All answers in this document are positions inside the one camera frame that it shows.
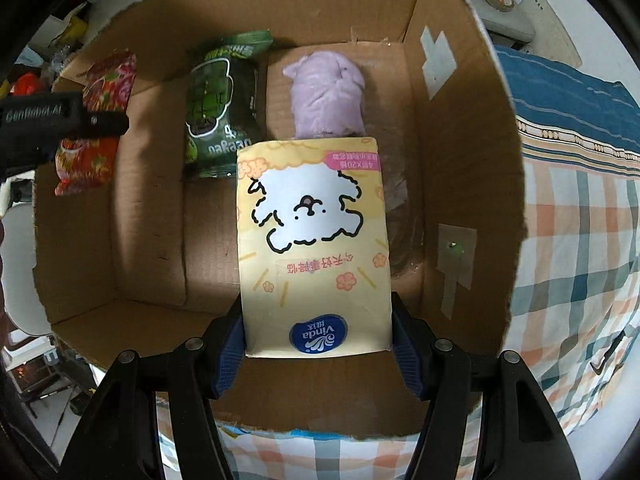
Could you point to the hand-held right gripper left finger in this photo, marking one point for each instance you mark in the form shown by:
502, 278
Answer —
229, 360

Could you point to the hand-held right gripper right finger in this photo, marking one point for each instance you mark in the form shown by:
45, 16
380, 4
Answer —
406, 360

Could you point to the red floral snack bag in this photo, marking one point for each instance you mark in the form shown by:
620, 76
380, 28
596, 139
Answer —
107, 85

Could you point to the cardboard box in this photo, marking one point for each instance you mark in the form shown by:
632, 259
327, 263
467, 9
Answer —
150, 240

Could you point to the yellow tissue pack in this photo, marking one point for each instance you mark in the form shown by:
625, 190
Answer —
310, 240

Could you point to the green snack bag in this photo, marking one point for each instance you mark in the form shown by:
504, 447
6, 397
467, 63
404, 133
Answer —
220, 105

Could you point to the purple soft pack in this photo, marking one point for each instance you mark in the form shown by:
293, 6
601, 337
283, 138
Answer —
325, 100

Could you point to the plaid blanket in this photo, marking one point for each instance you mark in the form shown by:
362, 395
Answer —
580, 240

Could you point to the grey flat device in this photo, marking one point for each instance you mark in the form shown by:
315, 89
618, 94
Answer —
515, 15

